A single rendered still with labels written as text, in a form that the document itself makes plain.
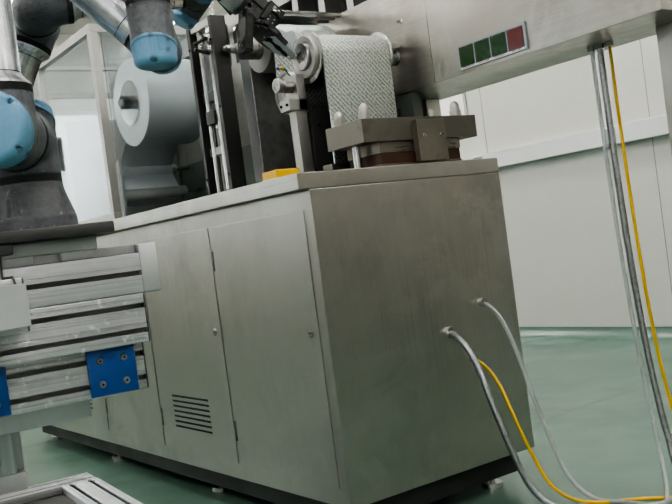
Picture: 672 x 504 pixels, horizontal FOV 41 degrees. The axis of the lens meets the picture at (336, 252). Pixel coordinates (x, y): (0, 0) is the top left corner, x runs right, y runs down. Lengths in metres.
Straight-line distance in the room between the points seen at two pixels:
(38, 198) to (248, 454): 1.16
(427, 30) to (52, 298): 1.45
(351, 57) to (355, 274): 0.70
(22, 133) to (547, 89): 4.22
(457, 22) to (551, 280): 3.12
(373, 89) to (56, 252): 1.24
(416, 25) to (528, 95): 2.87
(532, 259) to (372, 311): 3.44
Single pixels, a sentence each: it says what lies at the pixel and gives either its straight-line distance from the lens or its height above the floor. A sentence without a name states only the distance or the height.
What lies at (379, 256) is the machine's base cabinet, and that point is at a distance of 2.23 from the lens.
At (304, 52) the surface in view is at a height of 1.26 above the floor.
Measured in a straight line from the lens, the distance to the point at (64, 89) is 3.67.
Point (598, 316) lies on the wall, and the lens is 5.33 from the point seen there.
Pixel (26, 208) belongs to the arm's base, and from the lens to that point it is 1.66.
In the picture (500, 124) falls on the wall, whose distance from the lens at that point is 5.69.
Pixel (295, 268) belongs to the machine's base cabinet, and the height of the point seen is 0.68.
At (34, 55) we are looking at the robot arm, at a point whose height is 1.27.
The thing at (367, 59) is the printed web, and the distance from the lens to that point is 2.63.
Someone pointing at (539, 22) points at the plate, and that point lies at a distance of 2.39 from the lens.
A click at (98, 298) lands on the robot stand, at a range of 1.68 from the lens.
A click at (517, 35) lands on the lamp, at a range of 2.42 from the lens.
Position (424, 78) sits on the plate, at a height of 1.16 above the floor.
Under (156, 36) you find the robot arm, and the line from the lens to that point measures 1.56.
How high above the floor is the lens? 0.73
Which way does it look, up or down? 1 degrees down
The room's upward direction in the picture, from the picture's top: 8 degrees counter-clockwise
